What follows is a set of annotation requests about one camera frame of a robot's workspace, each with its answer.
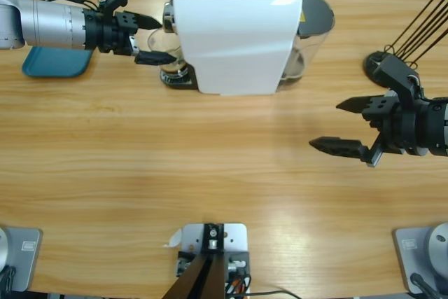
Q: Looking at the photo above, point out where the teal plastic tray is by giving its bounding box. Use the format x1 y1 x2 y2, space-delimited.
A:
21 46 95 78

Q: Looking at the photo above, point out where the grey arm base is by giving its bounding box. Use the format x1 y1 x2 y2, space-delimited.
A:
0 227 43 293
391 221 448 295

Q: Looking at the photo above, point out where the white mount block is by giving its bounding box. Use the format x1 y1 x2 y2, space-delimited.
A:
181 222 250 265

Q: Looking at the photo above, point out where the clear water tank black lid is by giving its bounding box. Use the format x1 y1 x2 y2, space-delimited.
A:
279 0 336 90

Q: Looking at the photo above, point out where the black floor cable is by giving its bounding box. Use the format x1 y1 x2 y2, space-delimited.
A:
250 289 302 299

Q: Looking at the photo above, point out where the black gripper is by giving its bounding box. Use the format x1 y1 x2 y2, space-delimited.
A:
85 11 176 67
308 90 428 169

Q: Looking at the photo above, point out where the white paper tab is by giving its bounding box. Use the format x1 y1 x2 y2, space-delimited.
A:
162 228 183 249

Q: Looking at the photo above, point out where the metal grille drip tray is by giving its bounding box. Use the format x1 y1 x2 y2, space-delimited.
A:
160 66 199 90

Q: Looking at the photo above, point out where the multicolour wrist camera cable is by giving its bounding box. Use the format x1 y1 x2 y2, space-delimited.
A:
407 74 428 101

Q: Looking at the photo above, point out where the black base cable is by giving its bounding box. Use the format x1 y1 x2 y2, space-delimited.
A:
0 265 17 293
409 272 444 299

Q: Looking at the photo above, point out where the orange black cable bundle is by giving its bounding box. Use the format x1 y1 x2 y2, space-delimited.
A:
225 273 253 295

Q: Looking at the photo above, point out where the dark camera post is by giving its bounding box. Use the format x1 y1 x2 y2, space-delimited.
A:
162 222 225 299

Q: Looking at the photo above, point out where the white capsule coffee machine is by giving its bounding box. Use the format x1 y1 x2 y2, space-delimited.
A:
161 0 304 97

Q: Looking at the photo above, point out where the clear glass cup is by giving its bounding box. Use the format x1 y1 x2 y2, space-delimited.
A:
146 27 190 81

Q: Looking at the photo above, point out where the black capsule holder with rods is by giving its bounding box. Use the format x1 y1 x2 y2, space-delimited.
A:
363 0 448 86

